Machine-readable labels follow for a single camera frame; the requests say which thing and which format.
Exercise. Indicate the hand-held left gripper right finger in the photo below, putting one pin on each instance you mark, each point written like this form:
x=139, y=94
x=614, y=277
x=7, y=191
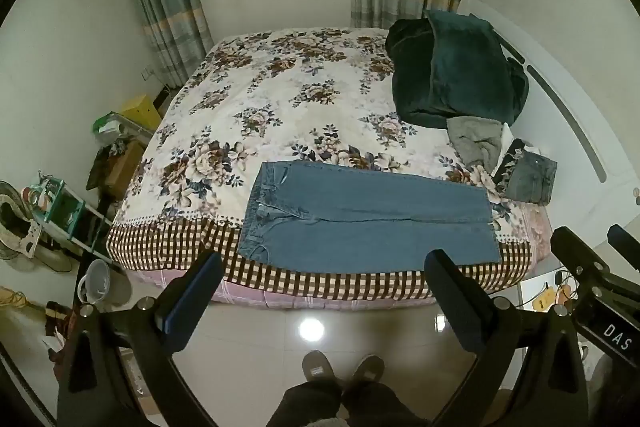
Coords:
x=459, y=307

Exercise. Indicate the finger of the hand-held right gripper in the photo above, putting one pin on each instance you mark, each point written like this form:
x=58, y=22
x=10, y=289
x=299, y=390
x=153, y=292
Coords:
x=627, y=241
x=580, y=257

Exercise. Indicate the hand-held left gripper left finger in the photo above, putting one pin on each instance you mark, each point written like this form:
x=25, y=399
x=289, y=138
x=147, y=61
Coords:
x=194, y=298

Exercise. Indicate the blue jeans pants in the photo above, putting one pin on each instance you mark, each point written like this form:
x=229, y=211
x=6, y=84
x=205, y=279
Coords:
x=350, y=227

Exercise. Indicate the small yellow object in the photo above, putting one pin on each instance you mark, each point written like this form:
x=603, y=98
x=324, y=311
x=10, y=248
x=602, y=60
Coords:
x=542, y=302

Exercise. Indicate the white nightstand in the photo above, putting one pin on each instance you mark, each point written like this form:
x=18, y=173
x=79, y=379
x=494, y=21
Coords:
x=530, y=289

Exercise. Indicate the folded grey jeans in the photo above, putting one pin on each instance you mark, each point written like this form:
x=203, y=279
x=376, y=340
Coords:
x=535, y=179

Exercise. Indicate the white bucket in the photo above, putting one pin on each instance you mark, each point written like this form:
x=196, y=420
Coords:
x=97, y=279

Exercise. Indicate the person's right shoe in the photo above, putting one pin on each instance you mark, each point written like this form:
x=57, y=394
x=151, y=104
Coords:
x=369, y=369

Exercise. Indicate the person's shoe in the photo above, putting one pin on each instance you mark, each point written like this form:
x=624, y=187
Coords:
x=319, y=368
x=369, y=369

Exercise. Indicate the dark patterned cloth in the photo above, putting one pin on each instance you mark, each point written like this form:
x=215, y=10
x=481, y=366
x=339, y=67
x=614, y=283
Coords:
x=510, y=163

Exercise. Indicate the white headboard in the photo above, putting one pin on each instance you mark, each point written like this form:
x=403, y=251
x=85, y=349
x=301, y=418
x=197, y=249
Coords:
x=550, y=142

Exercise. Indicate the person's right leg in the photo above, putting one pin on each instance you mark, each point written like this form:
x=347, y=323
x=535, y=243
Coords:
x=380, y=407

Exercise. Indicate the dark red cloth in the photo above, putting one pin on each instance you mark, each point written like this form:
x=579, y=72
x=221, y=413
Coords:
x=60, y=319

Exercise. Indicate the white cloth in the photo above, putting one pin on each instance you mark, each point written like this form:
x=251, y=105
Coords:
x=506, y=136

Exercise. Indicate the person's left shoe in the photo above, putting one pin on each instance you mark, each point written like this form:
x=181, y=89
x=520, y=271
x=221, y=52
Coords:
x=319, y=368

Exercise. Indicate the cardboard box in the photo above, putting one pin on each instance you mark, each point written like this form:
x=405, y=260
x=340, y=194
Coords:
x=125, y=167

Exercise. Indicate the teal shelf rack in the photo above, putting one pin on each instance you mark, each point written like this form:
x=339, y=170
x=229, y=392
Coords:
x=70, y=212

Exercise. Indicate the grey fleece cloth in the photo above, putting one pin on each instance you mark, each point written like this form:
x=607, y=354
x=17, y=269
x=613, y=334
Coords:
x=472, y=139

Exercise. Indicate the yellow box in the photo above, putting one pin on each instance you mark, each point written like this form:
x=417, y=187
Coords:
x=140, y=112

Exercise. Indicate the standing fan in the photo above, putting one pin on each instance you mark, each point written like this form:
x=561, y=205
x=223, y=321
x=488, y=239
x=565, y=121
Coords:
x=15, y=213

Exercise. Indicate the bed with floral sheet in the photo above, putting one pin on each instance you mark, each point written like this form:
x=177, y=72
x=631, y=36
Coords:
x=300, y=107

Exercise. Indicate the dark green blanket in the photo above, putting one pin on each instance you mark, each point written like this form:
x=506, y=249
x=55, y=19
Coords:
x=450, y=67

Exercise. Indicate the white wall socket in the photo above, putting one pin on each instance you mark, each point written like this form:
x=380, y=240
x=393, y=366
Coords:
x=147, y=72

